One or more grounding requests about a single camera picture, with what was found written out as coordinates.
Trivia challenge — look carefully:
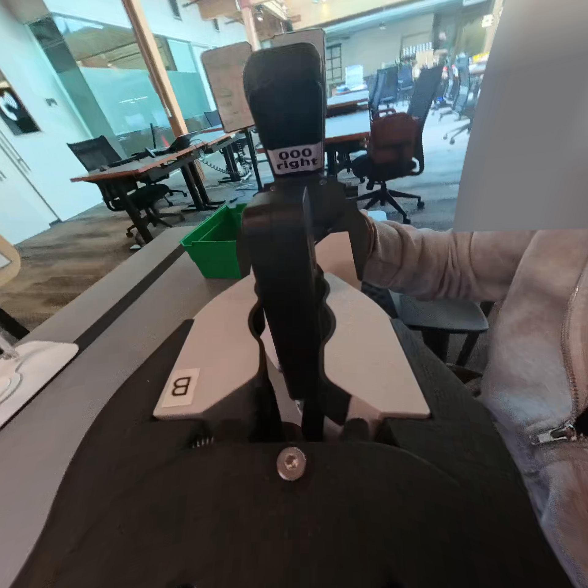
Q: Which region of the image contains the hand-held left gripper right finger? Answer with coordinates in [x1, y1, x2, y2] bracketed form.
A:
[317, 274, 432, 425]

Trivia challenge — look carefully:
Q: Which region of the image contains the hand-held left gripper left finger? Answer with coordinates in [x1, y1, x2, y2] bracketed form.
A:
[152, 276, 276, 421]

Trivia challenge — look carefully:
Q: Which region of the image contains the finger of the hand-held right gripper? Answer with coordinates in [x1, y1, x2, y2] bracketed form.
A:
[315, 232, 364, 288]

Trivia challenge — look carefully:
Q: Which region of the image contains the green plastic bin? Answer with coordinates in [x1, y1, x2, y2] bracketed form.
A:
[180, 202, 249, 279]

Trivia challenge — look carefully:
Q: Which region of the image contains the whiteboard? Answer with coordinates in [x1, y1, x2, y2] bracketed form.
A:
[201, 41, 256, 135]

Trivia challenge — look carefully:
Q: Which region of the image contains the wooden desk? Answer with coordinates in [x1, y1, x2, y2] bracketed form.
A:
[324, 89, 373, 177]
[70, 133, 242, 244]

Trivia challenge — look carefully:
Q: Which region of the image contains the grey seat chair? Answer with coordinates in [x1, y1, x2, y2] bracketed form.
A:
[390, 289, 490, 368]

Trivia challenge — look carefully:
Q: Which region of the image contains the black laptop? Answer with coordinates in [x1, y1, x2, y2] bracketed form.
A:
[152, 131, 198, 154]

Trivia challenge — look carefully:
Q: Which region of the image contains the office chair with brown jacket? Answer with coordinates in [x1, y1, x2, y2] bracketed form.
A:
[353, 64, 444, 225]

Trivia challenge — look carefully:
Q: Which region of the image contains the person's grey hoodie torso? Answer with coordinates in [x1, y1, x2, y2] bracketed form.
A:
[478, 230, 588, 588]

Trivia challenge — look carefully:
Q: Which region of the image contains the white stand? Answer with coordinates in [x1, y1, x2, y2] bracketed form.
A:
[0, 342, 80, 429]

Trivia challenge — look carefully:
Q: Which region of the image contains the black office chair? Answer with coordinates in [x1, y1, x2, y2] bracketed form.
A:
[66, 135, 189, 232]

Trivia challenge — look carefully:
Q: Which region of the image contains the black wall sign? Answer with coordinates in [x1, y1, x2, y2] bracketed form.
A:
[0, 83, 41, 137]

